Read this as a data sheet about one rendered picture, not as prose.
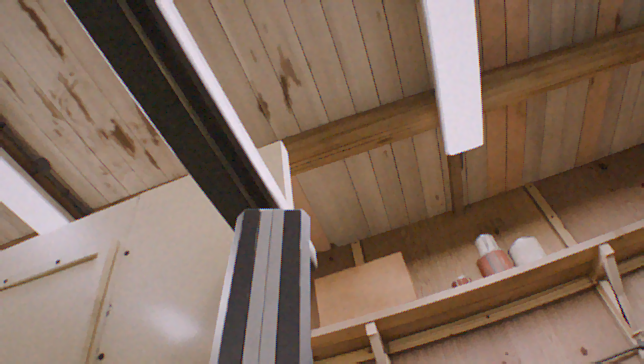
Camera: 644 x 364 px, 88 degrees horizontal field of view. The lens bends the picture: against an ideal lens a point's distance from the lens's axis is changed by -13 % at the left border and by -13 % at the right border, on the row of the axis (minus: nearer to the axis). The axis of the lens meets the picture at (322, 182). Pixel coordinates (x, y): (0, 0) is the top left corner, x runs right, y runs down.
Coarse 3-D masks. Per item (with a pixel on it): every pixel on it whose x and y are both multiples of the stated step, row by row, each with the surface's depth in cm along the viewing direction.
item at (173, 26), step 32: (128, 0) 28; (160, 0) 28; (160, 32) 32; (160, 64) 30; (192, 64) 31; (192, 96) 36; (224, 96) 37; (224, 128) 36; (224, 160) 38; (256, 160) 41; (256, 192) 46
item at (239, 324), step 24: (240, 216) 9; (264, 216) 9; (240, 240) 9; (264, 240) 9; (240, 264) 8; (264, 264) 8; (240, 288) 8; (264, 288) 8; (240, 312) 7; (216, 336) 7; (240, 336) 7; (216, 360) 6; (240, 360) 6
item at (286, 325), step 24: (288, 216) 9; (288, 240) 9; (288, 264) 8; (288, 288) 8; (264, 312) 7; (288, 312) 7; (264, 336) 7; (288, 336) 7; (264, 360) 6; (288, 360) 6
